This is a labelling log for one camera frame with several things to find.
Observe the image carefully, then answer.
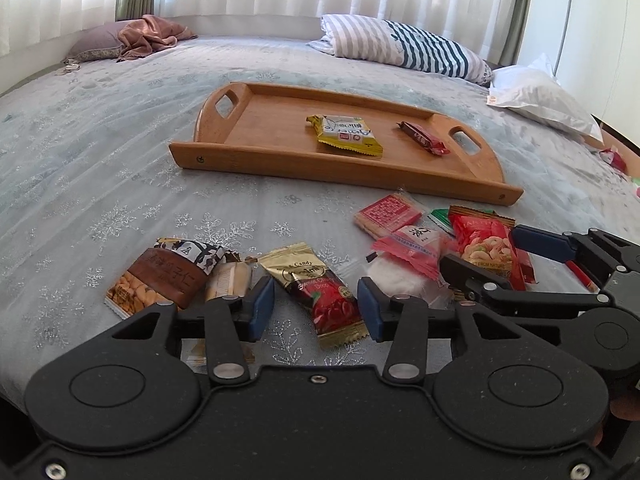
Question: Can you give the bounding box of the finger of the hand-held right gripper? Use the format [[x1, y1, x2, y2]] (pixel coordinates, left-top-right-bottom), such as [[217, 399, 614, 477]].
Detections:
[[511, 225, 640, 286], [440, 254, 616, 317]]

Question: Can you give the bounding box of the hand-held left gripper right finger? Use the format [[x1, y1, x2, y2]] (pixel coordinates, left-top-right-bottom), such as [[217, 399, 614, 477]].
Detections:
[[356, 277, 531, 386]]

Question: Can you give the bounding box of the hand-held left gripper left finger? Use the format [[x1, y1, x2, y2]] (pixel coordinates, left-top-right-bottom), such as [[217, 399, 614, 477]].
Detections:
[[107, 276, 277, 386]]

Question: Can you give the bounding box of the red cashew packet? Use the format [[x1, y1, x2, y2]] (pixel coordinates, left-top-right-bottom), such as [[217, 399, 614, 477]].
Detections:
[[446, 205, 528, 292]]

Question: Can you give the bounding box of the gold red candy packet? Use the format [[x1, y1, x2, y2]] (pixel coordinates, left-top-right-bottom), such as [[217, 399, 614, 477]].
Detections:
[[257, 242, 369, 351]]

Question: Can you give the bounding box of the red wafer packet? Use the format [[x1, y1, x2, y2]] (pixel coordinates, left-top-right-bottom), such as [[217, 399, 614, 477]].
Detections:
[[354, 192, 426, 241]]

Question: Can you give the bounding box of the brown nut packet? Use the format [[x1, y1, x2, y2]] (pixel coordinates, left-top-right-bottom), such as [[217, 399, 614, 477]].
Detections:
[[104, 237, 228, 321]]

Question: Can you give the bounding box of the wooden tray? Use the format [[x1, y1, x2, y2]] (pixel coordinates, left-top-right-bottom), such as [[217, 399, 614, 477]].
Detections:
[[168, 81, 524, 207]]

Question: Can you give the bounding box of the plain red snack packet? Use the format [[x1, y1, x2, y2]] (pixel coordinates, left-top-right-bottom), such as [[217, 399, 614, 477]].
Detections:
[[515, 247, 537, 286]]

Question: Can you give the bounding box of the beige cracker packet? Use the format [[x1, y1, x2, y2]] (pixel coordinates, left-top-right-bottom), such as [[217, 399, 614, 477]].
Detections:
[[185, 255, 258, 373]]

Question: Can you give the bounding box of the white clear packet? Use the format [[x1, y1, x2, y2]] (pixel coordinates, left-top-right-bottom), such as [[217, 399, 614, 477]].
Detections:
[[359, 252, 456, 311]]

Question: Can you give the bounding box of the thin red stick packet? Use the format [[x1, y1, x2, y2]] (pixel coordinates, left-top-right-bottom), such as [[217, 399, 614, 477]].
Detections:
[[564, 259, 598, 293]]

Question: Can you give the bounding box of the pink candy packet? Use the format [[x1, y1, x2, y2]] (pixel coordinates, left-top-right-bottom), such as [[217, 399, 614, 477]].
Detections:
[[371, 225, 453, 281]]

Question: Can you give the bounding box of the green snack packet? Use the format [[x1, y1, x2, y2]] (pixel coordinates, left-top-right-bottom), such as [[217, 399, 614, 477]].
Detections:
[[427, 207, 458, 237]]

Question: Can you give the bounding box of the red bag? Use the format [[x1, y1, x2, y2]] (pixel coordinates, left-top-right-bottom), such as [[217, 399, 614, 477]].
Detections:
[[599, 145, 628, 176]]

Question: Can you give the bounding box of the dark red snack bar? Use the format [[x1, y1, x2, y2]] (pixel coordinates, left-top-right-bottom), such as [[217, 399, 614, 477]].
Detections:
[[397, 121, 451, 157]]

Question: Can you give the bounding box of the white pillow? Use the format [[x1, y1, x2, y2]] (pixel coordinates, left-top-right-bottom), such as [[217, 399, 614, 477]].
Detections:
[[487, 52, 598, 136]]

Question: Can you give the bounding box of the yellow snack packet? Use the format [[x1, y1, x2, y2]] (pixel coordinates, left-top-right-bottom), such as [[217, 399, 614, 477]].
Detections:
[[306, 114, 384, 157]]

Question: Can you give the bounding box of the white wardrobe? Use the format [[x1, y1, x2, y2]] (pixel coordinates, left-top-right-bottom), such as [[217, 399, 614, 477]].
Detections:
[[555, 0, 640, 151]]

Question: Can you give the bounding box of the striped pillow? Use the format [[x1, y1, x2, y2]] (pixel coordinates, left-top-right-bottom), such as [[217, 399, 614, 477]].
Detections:
[[306, 14, 496, 86]]

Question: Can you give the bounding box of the pink cloth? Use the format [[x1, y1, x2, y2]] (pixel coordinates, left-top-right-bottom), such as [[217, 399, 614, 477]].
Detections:
[[116, 15, 198, 63]]

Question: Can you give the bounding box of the mauve pillow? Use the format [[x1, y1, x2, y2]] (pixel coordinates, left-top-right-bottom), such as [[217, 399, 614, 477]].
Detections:
[[65, 21, 131, 63]]

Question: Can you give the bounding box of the wooden bed frame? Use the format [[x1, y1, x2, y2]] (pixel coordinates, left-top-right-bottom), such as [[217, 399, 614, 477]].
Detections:
[[592, 115, 640, 161]]

